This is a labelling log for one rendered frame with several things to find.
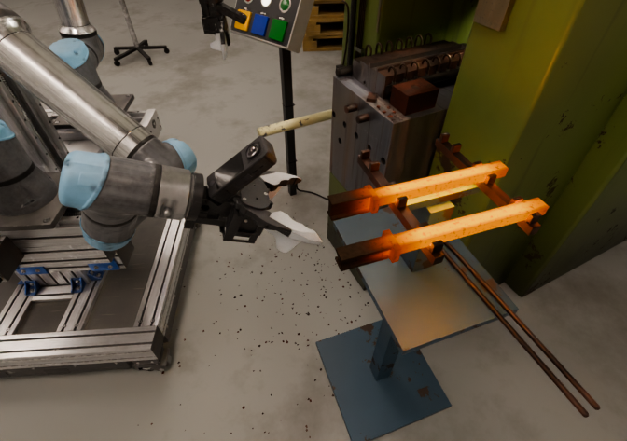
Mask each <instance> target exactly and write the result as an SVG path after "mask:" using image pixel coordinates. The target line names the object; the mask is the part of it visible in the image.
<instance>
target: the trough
mask: <svg viewBox="0 0 627 441"><path fill-rule="evenodd" d="M462 48H466V46H464V45H458V46H453V47H449V48H441V49H436V50H432V51H428V52H423V53H419V54H414V55H410V56H406V57H401V58H396V59H393V60H388V61H383V62H376V63H371V64H370V69H372V70H373V71H375V70H376V68H377V67H381V66H386V65H389V64H394V63H398V62H406V61H410V60H415V59H419V58H423V57H428V56H432V55H437V54H440V53H445V52H449V51H454V50H458V49H462Z"/></svg>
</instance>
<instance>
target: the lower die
mask: <svg viewBox="0 0 627 441"><path fill-rule="evenodd" d="M458 45H464V46H466V45H467V44H466V43H461V44H458V43H456V42H454V41H452V42H448V41H446V40H442V41H438V42H433V43H431V44H429V43H428V44H423V45H422V46H420V45H419V46H414V47H412V48H411V47H409V48H404V49H402V50H401V49H397V50H393V52H391V51H387V52H383V54H380V53H378V54H373V55H372V56H370V55H369V56H364V57H359V58H354V60H353V72H352V77H353V78H355V79H356V80H357V81H359V82H360V83H362V84H363V85H364V86H366V87H367V88H368V89H370V90H371V91H373V92H374V93H378V96H379V97H381V98H382V99H386V98H390V97H391V94H386V92H385V87H386V85H390V84H392V81H393V77H394V70H393V69H391V70H390V72H388V68H389V67H390V66H394V67H395V68H396V70H397V75H396V83H397V82H401V81H403V78H404V76H405V71H406V70H405V67H404V66H402V69H399V66H400V65H401V64H402V63H405V64H406V65H407V66H408V74H407V80H410V79H414V76H415V74H416V69H417V66H416V64H415V63H414V64H413V66H411V63H412V62H413V61H417V62H418V63H419V72H418V77H421V76H425V73H426V69H427V62H426V61H425V62H424V64H422V60H423V59H429V61H430V68H429V72H428V73H429V74H430V75H433V74H435V73H436V71H437V68H438V64H439V61H438V59H435V60H434V61H433V62H432V59H433V58H434V57H435V56H438V57H439V58H440V60H441V64H440V68H439V72H444V71H446V68H447V66H448V63H449V58H448V57H447V56H446V57H445V59H444V60H443V59H442V57H443V55H444V54H449V55H450V56H451V58H452V61H451V65H450V70H452V69H455V68H456V65H457V64H458V61H459V55H458V54H455V56H454V57H453V54H454V53H455V52H456V51H458V52H460V53H461V55H462V59H463V56H464V52H465V48H462V49H458V50H454V51H449V52H445V53H440V54H437V55H432V56H428V57H423V58H419V59H415V60H410V61H406V62H398V63H394V64H389V65H386V66H381V67H377V68H376V70H375V71H373V70H372V69H370V64H371V63H376V62H383V61H388V60H393V59H396V58H401V57H406V56H410V55H414V54H419V53H423V52H428V51H432V50H436V49H441V48H449V47H453V46H458ZM462 59H461V62H462ZM461 62H460V65H461ZM460 65H459V66H460ZM456 78H457V77H456ZM456 78H452V79H448V80H444V81H440V82H437V83H433V85H434V86H437V85H441V84H445V83H449V82H453V81H455V80H456ZM364 81H365V83H366V84H364Z"/></svg>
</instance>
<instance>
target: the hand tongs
mask: <svg viewBox="0 0 627 441"><path fill-rule="evenodd" d="M444 245H446V246H447V247H448V248H449V249H450V250H451V251H452V252H453V253H454V255H455V256H456V257H457V258H458V259H459V260H460V261H461V262H462V263H463V264H464V265H465V267H466V268H467V269H468V270H469V271H470V272H471V273H472V274H473V276H474V277H475V278H476V279H477V280H478V281H479V282H480V283H481V284H482V286H483V287H484V288H485V289H486V290H487V291H488V292H489V293H490V294H491V296H492V297H493V298H494V299H495V300H496V301H497V302H498V303H499V304H500V306H501V307H502V308H503V309H504V310H505V311H506V312H507V313H508V314H509V316H510V317H511V318H512V319H513V320H514V321H515V322H516V323H517V325H518V326H519V327H520V328H521V329H522V330H523V331H524V332H525V333H526V335H527V336H528V337H529V338H531V339H532V340H533V341H534V342H535V344H536V345H537V346H538V347H539V348H540V349H541V350H542V351H543V353H544V354H545V355H546V356H547V357H548V358H549V359H550V360H551V362H552V363H553V364H554V365H555V366H556V367H557V368H558V369H559V370H560V371H561V373H562V374H563V375H564V376H565V377H566V378H567V379H568V380H569V382H570V383H571V384H572V385H573V386H574V387H575V388H576V389H577V390H578V392H579V393H580V394H581V395H582V396H583V397H584V398H585V399H586V401H587V402H588V403H589V404H590V405H591V406H592V407H593V408H594V409H595V410H599V409H600V406H599V405H598V404H597V403H596V401H595V400H594V399H593V398H592V397H591V396H590V395H589V394H588V393H587V392H586V390H585V389H584V388H583V387H582V386H581V385H580V384H579V383H578V382H577V381H576V379H575V378H574V377H573V376H572V375H571V374H570V373H569V372H568V371H567V370H566V369H565V367H564V366H563V365H562V364H561V363H560V362H559V361H558V360H557V359H556V358H555V357H554V355H553V354H552V353H551V352H550V351H549V350H548V349H547V348H546V347H545V346H544V344H543V343H542V342H541V341H540V340H539V339H538V338H537V337H536V336H535V335H534V333H533V332H532V331H531V330H530V329H529V328H528V327H527V326H526V325H525V324H524V323H523V321H522V320H521V319H520V318H519V317H518V316H517V315H516V314H515V313H514V312H513V311H512V309H511V308H510V307H509V306H508V305H507V304H506V303H505V302H504V301H503V300H502V298H501V297H500V296H499V295H498V294H497V293H496V292H495V291H494V290H493V289H492V288H491V286H490V285H489V284H488V283H487V282H486V281H485V280H484V279H483V278H482V277H481V276H480V274H479V273H478V272H477V271H476V270H475V269H474V268H472V267H471V266H470V265H469V263H468V262H467V261H466V260H465V259H464V258H463V257H462V256H461V255H460V254H459V253H458V252H457V250H456V249H455V248H454V247H453V246H452V245H450V244H449V243H448V242H447V241H446V242H444ZM441 251H442V252H443V253H444V254H445V256H444V257H445V258H446V259H447V260H448V261H449V262H450V264H451V265H452V266H453V267H454V268H455V270H456V271H457V272H458V273H459V274H460V275H461V276H462V278H463V279H464V280H465V281H466V282H467V284H468V285H469V286H470V287H471V288H472V289H473V290H474V292H475V293H476V294H477V295H478V296H479V297H480V299H481V300H482V301H483V302H484V303H485V304H486V306H487V307H488V308H489V309H490V310H491V311H492V313H493V314H494V315H495V316H496V317H497V318H498V320H499V321H500V322H501V323H502V324H503V325H504V326H505V327H506V328H507V329H508V331H509V332H510V333H511V334H512V335H513V336H514V337H515V338H516V339H517V341H518V342H519V343H520V344H521V345H522V347H523V348H524V349H525V350H526V351H527V352H528V353H529V355H530V356H531V357H532V358H533V359H534V360H535V361H536V363H537V364H538V365H539V366H540V367H541V369H542V370H543V371H544V372H545V373H546V374H547V375H548V377H549V378H550V379H551V380H552V381H553V382H554V384H555V385H556V386H557V387H558V388H559V389H560V391H561V392H562V393H563V394H564V395H565V396H566V398H567V399H568V400H569V401H570V402H571V403H572V404H573V406H574V407H575V408H576V409H577V410H578V412H579V413H580V414H581V415H582V416H583V417H585V418H587V417H589V413H588V411H587V410H586V409H585V408H584V407H583V406H582V405H581V403H580V402H579V401H578V400H577V399H576V398H575V397H574V395H573V394H572V393H571V392H570V391H568V390H567V389H566V387H565V386H564V385H563V384H562V382H561V381H560V380H559V379H558V378H557V377H556V376H555V375H554V374H553V373H552V371H551V370H550V369H549V368H548V367H547V366H546V365H545V363H544V362H543V361H542V360H541V359H540V358H539V357H538V355H537V354H536V353H535V352H534V351H533V350H532V349H531V347H530V346H529V345H528V344H527V343H526V342H525V341H524V340H523V338H522V337H521V336H520V335H519V334H518V333H517V331H516V330H515V329H514V328H513V327H512V326H511V325H510V324H509V322H508V321H507V320H506V319H505V318H504V317H503V316H502V314H501V313H500V312H499V311H498V310H497V309H496V308H495V306H494V305H493V304H492V303H491V302H490V301H489V300H488V298H487V297H486V296H485V295H484V294H483V293H482V292H481V290H480V289H479V288H478V287H477V286H476V285H475V284H474V282H472V281H471V280H470V279H469V278H468V276H467V275H466V274H465V273H464V272H463V271H462V270H461V269H460V267H459V266H458V265H457V264H456V263H455V262H454V261H453V259H452V258H451V257H450V256H449V255H448V254H447V252H446V251H445V250H444V249H443V247H442V250H441Z"/></svg>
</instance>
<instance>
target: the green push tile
mask: <svg viewBox="0 0 627 441"><path fill-rule="evenodd" d="M287 25H288V22H287V21H281V20H277V19H272V26H271V29H270V33H269V38H270V39H273V40H276V41H279V42H282V43H283V41H284V37H285V34H286V28H287Z"/></svg>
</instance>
